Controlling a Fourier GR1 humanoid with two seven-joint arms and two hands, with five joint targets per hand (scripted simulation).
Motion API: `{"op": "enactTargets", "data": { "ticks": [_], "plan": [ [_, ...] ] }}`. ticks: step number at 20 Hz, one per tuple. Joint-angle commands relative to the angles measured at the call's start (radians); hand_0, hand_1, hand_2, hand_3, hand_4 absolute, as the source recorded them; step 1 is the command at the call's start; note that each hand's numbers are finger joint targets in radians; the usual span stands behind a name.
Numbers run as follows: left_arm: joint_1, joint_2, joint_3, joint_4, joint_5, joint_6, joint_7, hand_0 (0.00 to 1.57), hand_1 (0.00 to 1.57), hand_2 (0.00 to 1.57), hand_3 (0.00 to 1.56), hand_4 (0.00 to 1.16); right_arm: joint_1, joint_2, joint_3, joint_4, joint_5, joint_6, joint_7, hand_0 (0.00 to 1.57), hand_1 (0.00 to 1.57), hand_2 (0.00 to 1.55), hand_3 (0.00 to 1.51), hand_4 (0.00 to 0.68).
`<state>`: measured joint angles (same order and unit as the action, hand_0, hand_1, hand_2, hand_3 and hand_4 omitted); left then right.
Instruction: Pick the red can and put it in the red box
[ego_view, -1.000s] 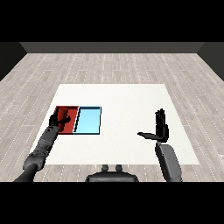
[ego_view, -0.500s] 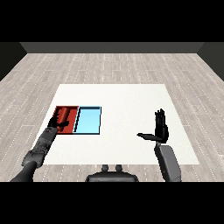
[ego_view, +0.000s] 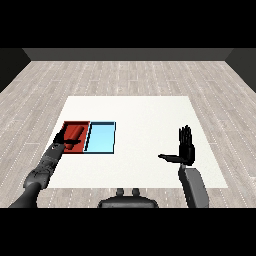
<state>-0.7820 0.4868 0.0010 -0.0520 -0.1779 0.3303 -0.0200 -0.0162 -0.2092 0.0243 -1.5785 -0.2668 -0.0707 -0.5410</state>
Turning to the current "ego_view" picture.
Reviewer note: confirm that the light blue shallow open box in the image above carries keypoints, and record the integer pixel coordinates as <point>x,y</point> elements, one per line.
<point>100,137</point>

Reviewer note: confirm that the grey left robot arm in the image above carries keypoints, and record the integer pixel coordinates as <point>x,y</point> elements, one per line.
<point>42,167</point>

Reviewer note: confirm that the small red can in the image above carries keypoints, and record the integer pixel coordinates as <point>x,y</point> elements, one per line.
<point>76,132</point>

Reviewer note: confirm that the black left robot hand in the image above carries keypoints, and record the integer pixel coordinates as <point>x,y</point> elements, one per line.
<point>62,139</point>

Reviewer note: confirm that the dark grey robot body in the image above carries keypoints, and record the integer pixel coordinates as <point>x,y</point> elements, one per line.
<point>128,201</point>

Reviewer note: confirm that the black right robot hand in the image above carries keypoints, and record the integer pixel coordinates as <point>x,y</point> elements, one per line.
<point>185,149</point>

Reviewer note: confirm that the red shallow open box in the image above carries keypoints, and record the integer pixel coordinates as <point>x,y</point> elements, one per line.
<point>72,133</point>

